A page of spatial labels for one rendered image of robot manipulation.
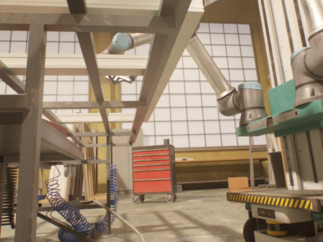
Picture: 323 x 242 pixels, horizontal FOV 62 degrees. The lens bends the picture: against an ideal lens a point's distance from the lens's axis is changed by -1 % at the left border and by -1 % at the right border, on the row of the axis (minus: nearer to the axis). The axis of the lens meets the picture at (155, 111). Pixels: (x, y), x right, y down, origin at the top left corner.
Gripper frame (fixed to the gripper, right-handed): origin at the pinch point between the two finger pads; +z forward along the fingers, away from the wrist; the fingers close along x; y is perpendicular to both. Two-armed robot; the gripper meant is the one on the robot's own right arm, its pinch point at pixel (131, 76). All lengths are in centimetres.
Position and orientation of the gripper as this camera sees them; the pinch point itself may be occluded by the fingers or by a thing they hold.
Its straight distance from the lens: 136.9
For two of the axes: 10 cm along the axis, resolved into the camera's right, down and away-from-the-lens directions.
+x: 5.7, -7.8, 2.8
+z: 7.3, 3.2, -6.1
